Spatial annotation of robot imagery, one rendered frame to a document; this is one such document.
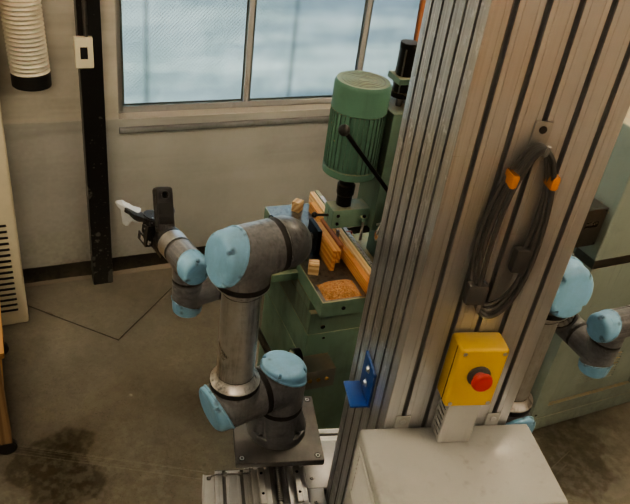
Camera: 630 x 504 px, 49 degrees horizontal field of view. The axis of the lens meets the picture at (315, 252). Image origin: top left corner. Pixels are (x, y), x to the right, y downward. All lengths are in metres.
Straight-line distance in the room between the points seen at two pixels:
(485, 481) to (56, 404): 2.12
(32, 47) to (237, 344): 1.81
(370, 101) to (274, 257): 0.83
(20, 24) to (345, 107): 1.40
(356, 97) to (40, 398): 1.83
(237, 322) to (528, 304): 0.60
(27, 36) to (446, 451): 2.27
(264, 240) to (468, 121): 0.54
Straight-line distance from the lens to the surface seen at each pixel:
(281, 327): 2.55
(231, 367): 1.55
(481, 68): 0.97
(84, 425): 2.99
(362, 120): 2.11
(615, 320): 1.79
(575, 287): 1.51
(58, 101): 3.28
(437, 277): 1.12
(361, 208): 2.32
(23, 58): 3.01
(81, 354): 3.29
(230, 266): 1.34
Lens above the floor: 2.19
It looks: 33 degrees down
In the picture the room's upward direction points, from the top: 8 degrees clockwise
